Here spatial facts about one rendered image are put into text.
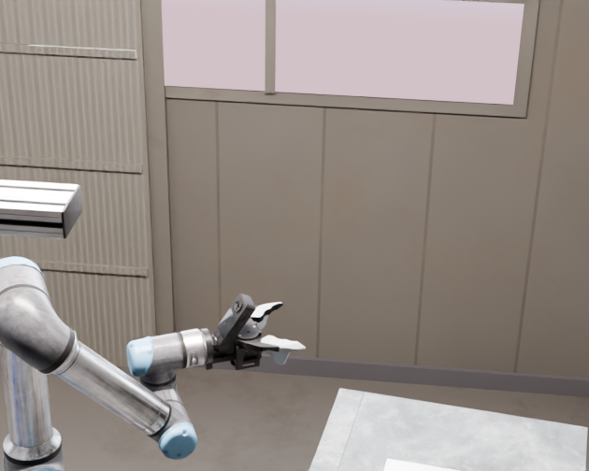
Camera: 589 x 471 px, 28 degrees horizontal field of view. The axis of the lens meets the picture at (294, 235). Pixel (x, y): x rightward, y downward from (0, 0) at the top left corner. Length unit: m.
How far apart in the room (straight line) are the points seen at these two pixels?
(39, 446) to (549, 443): 1.46
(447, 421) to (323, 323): 1.51
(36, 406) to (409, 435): 1.23
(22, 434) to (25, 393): 0.10
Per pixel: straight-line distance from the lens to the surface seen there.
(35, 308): 2.16
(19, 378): 2.34
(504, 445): 3.26
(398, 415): 3.32
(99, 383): 2.22
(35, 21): 4.36
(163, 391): 2.42
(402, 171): 4.39
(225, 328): 2.40
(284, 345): 2.41
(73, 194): 1.72
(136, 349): 2.38
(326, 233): 4.52
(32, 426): 2.41
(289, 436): 4.53
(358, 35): 4.18
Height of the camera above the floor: 2.78
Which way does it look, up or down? 28 degrees down
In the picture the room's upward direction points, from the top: 1 degrees clockwise
